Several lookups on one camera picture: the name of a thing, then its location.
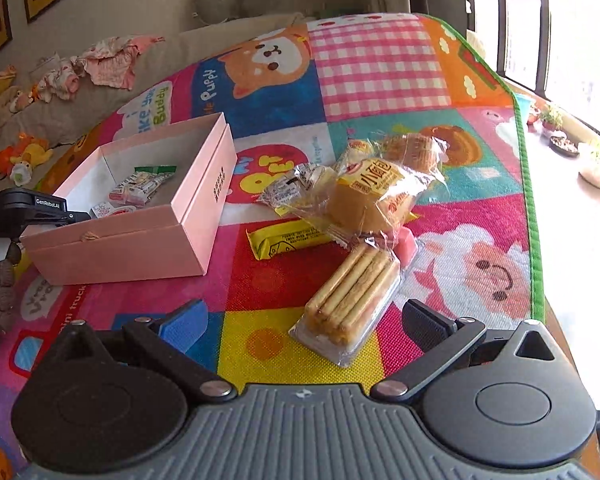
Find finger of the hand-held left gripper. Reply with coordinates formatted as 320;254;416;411
55;210;92;227

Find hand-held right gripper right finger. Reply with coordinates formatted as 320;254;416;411
370;298;557;404

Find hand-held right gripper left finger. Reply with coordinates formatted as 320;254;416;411
55;299;235;402

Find pink cardboard box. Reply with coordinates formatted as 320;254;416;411
19;112;238;287

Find biscuit sticks clear packet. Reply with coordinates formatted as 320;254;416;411
289;241;407;367

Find white pink snack packet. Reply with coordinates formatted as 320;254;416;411
109;171;174;207
90;201;132;220

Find orange plush toy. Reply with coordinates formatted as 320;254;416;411
0;132;54;184

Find pink jelly cup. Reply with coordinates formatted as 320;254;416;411
394;227;419;267

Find green white snack packet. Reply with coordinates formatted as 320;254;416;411
134;165;177;182

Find small brown plush toy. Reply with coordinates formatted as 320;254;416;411
7;87;44;114

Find yellow snack bar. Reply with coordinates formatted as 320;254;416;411
245;221;347;261

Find small patterned baby clothes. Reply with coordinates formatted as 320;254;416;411
30;54;87;104

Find large bread packet yellow label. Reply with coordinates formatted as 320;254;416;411
325;157;448;255

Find pink floral baby clothes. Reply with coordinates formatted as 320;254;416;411
77;35;166;92

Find round brown cake packet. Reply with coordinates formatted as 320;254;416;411
380;132;448;177

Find clear white candy packet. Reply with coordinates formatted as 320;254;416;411
257;162;340;212

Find small yellow label snack packet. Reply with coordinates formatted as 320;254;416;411
342;137;381;167

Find beige sofa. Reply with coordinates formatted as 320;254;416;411
0;12;308;192

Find dark shallow plant dish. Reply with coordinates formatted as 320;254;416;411
549;135;581;159

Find white plant bowl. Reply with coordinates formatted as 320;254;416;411
577;142;600;191

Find green potted plant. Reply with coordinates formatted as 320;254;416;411
540;105;567;139

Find colourful cartoon play mat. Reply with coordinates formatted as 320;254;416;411
0;12;546;480

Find black window frame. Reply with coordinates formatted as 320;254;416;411
496;0;554;102

